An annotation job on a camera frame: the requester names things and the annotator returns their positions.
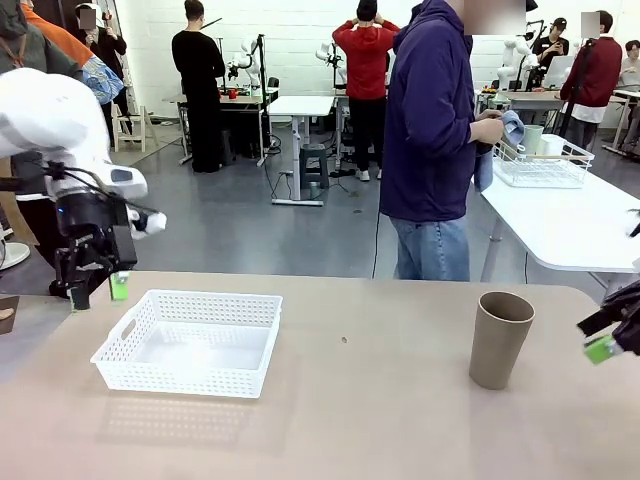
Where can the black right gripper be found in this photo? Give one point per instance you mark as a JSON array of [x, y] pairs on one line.
[[631, 320]]

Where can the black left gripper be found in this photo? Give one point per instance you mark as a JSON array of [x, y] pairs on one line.
[[92, 220]]

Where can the white perforated plastic basket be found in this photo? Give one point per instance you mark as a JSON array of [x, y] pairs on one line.
[[150, 375]]

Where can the brown paper cup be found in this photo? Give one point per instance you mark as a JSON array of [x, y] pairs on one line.
[[495, 355]]

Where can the blue cleaning cloth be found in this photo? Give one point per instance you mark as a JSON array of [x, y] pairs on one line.
[[512, 127]]

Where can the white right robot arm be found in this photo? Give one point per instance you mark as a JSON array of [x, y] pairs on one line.
[[635, 225]]

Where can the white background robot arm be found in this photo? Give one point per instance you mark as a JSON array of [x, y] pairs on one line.
[[510, 50], [325, 52], [248, 47]]

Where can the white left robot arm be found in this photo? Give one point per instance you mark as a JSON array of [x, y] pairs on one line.
[[45, 115]]

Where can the person's right forearm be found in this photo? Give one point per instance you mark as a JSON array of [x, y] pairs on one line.
[[455, 131]]

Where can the person's right hand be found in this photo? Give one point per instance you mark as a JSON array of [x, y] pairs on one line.
[[487, 130]]

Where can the white round fan base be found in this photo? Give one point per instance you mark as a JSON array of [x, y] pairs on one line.
[[14, 255]]

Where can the white side table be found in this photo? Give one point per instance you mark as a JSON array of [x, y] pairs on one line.
[[560, 225]]

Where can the white wooden step stool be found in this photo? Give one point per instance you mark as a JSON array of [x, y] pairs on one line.
[[131, 135]]

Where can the white cup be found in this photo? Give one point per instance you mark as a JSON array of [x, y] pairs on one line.
[[552, 145]]

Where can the person in orange blue clothes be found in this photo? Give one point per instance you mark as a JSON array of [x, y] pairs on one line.
[[100, 80]]

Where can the person in black clothes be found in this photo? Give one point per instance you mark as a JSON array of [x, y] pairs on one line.
[[197, 75]]

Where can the dark background robot desk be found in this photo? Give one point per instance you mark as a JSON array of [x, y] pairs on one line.
[[245, 102]]

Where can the person in black holding phone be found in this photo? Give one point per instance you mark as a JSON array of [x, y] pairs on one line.
[[107, 45]]

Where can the grey plastic stool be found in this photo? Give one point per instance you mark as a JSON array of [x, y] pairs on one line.
[[314, 160]]

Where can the black tripod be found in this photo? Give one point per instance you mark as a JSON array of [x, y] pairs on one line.
[[580, 85]]

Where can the person in grey-green jacket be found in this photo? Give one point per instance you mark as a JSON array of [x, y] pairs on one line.
[[30, 45]]

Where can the person in dark red jacket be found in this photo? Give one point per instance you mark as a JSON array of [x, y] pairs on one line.
[[597, 70]]

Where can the grey laptop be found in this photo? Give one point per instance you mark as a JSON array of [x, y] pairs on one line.
[[557, 72]]

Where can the black floor power strip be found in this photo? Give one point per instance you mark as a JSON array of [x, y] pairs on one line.
[[342, 173]]

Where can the person in purple hoodie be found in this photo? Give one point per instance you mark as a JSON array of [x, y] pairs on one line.
[[430, 125]]

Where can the white standing desk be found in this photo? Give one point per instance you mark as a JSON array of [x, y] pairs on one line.
[[300, 105]]

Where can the person with black cap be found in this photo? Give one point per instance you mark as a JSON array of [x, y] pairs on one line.
[[552, 47]]

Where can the brown top background desk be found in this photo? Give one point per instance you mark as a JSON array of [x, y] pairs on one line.
[[340, 92]]

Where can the person in red hoodie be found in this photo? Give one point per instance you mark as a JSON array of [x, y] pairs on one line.
[[367, 65]]

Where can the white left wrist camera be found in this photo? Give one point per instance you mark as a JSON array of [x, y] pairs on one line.
[[150, 222]]

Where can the black camera stand pole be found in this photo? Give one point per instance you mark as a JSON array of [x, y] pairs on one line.
[[260, 60]]

